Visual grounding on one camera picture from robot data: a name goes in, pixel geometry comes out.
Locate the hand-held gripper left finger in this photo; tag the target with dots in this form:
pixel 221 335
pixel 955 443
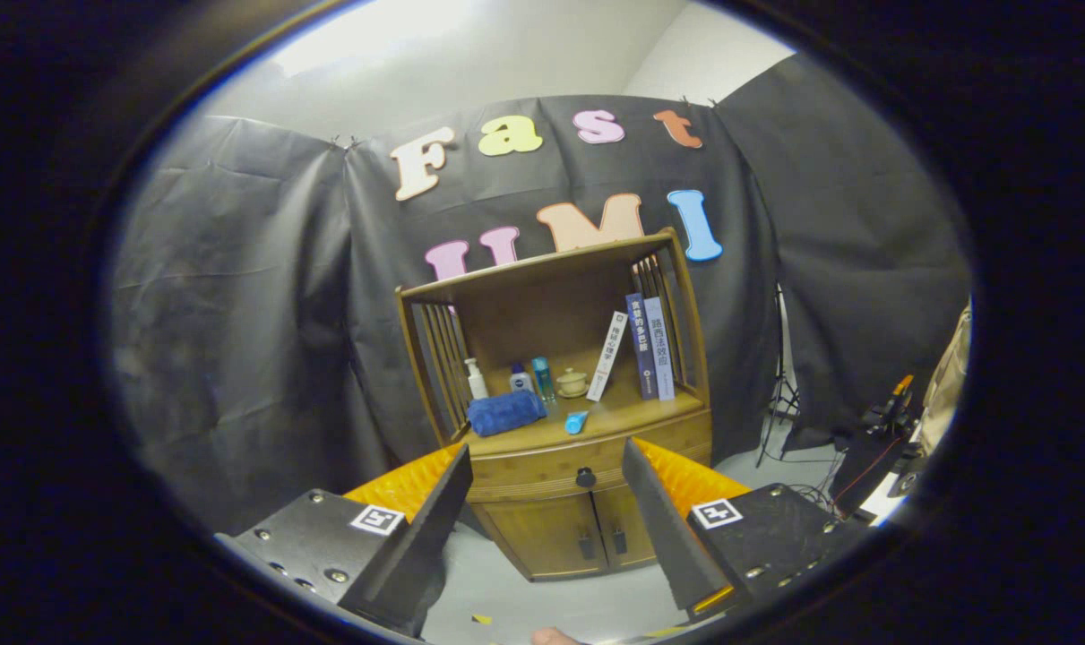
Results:
pixel 430 537

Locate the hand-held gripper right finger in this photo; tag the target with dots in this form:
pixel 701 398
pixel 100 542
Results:
pixel 667 537

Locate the wooden drawer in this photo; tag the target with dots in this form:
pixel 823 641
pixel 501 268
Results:
pixel 542 470

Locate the light blue tube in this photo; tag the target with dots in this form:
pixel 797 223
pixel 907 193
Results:
pixel 576 422

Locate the wooden cabinet door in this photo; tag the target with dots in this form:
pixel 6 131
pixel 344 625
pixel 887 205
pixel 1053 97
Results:
pixel 542 537
pixel 630 515

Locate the wooden countertop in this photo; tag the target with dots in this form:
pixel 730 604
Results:
pixel 623 412

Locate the wooden cabinet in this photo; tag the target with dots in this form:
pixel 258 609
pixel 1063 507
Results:
pixel 542 313

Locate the blue towel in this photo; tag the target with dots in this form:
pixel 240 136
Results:
pixel 506 412

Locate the white pump bottle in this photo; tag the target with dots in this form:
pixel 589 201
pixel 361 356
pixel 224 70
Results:
pixel 477 385

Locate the white bottle with blue cap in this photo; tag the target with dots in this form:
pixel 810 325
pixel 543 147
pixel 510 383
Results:
pixel 521 382

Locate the beige lidded teacup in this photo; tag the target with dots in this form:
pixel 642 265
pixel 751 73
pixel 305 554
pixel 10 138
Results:
pixel 572 383

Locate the lavender book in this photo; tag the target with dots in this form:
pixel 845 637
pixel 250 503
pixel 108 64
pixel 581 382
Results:
pixel 659 349

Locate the dark blue book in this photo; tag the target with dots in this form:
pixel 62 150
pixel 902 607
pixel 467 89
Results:
pixel 641 349

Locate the white book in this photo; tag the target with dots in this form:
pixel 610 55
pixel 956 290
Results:
pixel 607 356

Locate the clear blue bottle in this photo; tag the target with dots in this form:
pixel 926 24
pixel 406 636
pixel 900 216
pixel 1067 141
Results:
pixel 543 381

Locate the black equipment with orange part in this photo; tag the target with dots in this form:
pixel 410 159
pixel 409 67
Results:
pixel 865 466

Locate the beige fabric object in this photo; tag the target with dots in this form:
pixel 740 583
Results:
pixel 945 385

